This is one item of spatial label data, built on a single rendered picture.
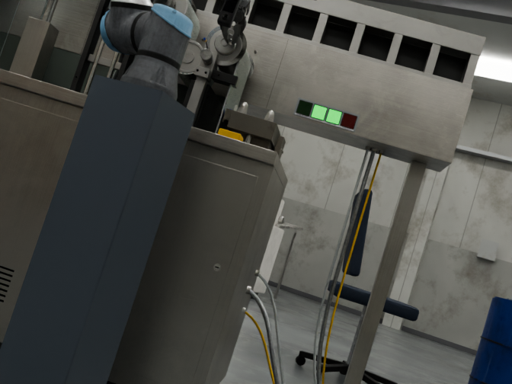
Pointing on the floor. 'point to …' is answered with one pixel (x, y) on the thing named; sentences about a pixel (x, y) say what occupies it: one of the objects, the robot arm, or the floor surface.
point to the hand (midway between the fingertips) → (229, 41)
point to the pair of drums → (494, 346)
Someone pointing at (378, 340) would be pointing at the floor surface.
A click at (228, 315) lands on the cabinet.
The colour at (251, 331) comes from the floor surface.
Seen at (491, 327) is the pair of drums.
